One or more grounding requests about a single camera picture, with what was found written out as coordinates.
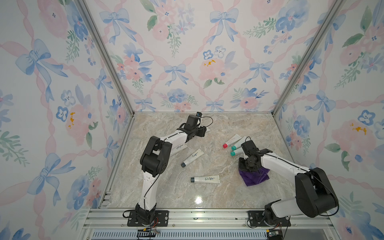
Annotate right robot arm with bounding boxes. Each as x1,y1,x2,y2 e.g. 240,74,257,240
239,140,340,226

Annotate white tube grey cap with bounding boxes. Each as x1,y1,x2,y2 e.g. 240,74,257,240
231,148,245,156

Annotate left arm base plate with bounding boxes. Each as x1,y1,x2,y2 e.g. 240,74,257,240
123,210,170,227

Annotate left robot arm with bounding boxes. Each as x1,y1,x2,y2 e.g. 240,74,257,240
135,112,207,225

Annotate purple cloth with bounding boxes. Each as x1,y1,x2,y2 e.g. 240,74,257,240
239,168,270,187

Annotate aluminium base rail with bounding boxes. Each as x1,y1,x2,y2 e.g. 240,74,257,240
78,209,340,240

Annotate white tube centre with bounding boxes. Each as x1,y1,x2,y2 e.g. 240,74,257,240
181,149,205,168

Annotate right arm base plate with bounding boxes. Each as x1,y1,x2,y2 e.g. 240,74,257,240
247,210,291,228

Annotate white tube front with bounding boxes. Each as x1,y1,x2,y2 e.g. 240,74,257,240
191,175,220,184

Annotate aluminium corner post left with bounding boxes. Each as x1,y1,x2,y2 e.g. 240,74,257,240
75,0,135,118

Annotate aluminium corner post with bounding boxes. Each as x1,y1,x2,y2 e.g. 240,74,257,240
75,0,135,118
272,0,345,117

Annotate white toothpaste tube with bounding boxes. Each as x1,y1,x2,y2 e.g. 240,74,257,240
231,137,248,151

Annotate aluminium corner post right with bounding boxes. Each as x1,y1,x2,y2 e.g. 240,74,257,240
272,0,345,117

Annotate white tube dark cap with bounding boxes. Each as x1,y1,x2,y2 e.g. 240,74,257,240
170,144,188,156

